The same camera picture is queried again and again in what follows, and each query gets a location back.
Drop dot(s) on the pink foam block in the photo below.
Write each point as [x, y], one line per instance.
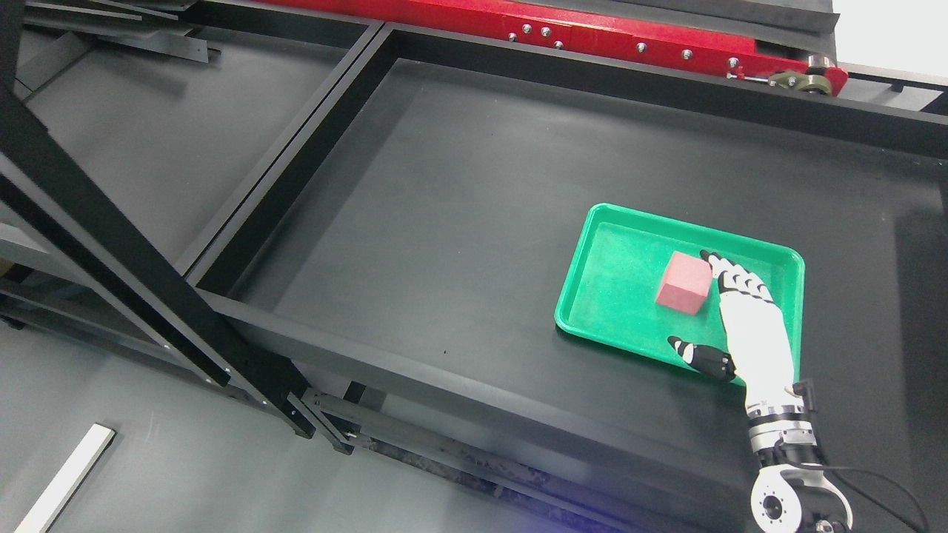
[685, 284]

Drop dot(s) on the black metal left shelf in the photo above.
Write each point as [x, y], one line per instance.
[121, 172]

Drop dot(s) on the red metal conveyor beam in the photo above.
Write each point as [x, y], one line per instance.
[708, 52]

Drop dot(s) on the green plastic tray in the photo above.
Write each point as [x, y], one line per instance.
[610, 290]

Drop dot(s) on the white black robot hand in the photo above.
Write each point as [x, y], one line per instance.
[758, 350]

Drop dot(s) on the white table leg base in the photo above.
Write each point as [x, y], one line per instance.
[48, 506]

